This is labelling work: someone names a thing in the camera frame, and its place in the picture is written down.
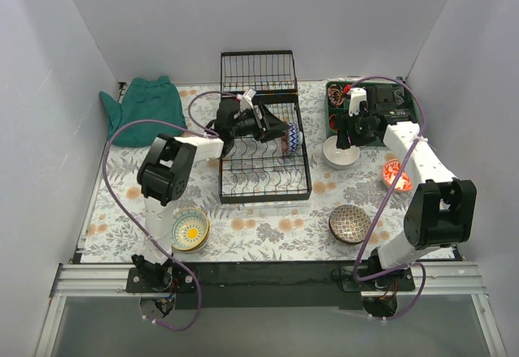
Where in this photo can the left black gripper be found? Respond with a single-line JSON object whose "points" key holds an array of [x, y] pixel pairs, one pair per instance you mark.
{"points": [[263, 123]]}

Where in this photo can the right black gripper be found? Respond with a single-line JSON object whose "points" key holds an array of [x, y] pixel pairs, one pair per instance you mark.
{"points": [[345, 126]]}

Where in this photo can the plain white bowl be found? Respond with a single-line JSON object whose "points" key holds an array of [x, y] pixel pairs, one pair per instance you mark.
{"points": [[339, 158]]}

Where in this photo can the blue zigzag red bowl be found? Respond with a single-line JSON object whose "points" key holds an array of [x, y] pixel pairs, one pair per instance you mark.
{"points": [[291, 140]]}

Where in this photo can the black wire dish rack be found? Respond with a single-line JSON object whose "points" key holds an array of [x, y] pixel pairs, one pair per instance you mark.
{"points": [[254, 171]]}

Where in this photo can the yellow sun pattern bowl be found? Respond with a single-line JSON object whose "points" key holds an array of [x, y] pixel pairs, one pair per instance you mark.
{"points": [[190, 230]]}

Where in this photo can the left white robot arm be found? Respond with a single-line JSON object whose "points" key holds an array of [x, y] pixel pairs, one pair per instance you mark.
{"points": [[164, 175]]}

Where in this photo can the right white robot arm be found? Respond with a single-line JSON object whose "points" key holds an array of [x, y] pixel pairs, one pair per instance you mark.
{"points": [[442, 208]]}

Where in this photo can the red black coiled band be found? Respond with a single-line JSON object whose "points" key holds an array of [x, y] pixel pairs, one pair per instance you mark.
{"points": [[336, 95]]}

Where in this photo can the red floral pattern bowl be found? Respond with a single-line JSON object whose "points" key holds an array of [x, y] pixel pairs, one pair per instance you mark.
{"points": [[389, 173]]}

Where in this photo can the dark patterned bowl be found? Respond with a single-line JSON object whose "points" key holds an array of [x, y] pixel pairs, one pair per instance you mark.
{"points": [[349, 224]]}

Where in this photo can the green cloth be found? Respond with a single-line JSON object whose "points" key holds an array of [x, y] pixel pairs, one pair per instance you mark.
{"points": [[145, 99]]}

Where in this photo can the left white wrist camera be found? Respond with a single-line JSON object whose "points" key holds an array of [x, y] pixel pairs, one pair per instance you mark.
{"points": [[246, 100]]}

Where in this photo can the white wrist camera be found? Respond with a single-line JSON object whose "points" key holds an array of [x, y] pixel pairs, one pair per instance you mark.
{"points": [[357, 97], [246, 100]]}

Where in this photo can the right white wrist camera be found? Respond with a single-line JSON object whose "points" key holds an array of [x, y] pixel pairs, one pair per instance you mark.
{"points": [[357, 97]]}

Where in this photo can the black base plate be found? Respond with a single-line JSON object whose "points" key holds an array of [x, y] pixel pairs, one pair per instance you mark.
{"points": [[264, 284]]}

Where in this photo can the aluminium frame rail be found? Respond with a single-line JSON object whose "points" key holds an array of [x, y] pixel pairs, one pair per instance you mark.
{"points": [[270, 309]]}

